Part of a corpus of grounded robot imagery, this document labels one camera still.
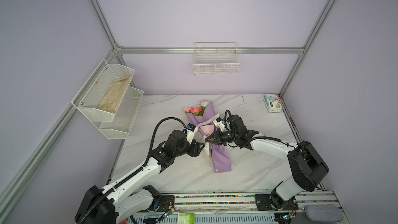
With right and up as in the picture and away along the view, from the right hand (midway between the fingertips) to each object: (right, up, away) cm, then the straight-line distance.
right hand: (205, 141), depth 79 cm
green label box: (-9, -32, -11) cm, 35 cm away
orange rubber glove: (-37, -35, -10) cm, 52 cm away
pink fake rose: (-7, +16, +25) cm, 31 cm away
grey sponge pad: (+54, -31, -10) cm, 63 cm away
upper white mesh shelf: (-55, +23, 0) cm, 60 cm away
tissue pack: (+48, +21, +29) cm, 60 cm away
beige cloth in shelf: (-48, +22, -1) cm, 53 cm away
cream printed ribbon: (+1, -2, +1) cm, 2 cm away
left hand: (-4, 0, 0) cm, 4 cm away
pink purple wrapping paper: (+8, -10, +1) cm, 13 cm away
